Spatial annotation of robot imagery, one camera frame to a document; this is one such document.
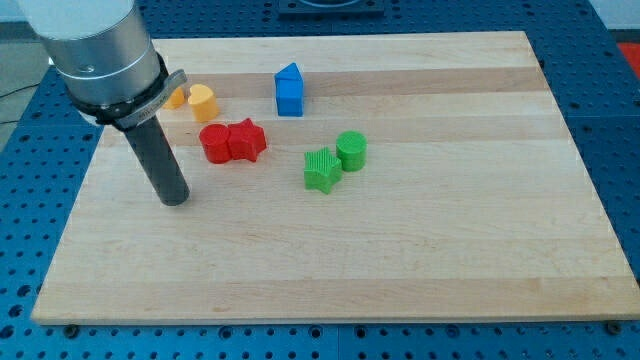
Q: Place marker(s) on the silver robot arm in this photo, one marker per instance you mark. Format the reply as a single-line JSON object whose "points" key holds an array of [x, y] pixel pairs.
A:
{"points": [[106, 58]]}

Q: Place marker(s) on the yellow block behind arm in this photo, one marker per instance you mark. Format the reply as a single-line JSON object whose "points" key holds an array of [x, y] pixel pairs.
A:
{"points": [[175, 100]]}

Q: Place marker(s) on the wooden board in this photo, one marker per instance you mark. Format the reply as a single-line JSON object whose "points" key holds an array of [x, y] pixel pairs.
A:
{"points": [[474, 204]]}

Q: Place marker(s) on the green star block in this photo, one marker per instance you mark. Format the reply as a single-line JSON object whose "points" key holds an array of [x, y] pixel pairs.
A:
{"points": [[322, 170]]}

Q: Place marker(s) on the green cylinder block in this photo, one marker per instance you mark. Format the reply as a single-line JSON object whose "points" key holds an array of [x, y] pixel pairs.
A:
{"points": [[351, 149]]}

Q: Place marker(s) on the red star block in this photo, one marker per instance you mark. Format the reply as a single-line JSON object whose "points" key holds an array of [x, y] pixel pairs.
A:
{"points": [[246, 140]]}

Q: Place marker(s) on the blue cube block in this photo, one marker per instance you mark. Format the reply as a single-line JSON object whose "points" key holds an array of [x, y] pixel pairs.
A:
{"points": [[290, 97]]}

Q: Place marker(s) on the red cylinder block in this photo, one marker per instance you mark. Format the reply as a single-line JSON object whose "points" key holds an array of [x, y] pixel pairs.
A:
{"points": [[214, 140]]}

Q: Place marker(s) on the yellow heart block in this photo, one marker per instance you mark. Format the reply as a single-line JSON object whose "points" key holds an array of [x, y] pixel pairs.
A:
{"points": [[203, 103]]}

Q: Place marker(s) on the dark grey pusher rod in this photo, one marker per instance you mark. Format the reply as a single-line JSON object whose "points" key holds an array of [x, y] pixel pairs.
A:
{"points": [[156, 157]]}

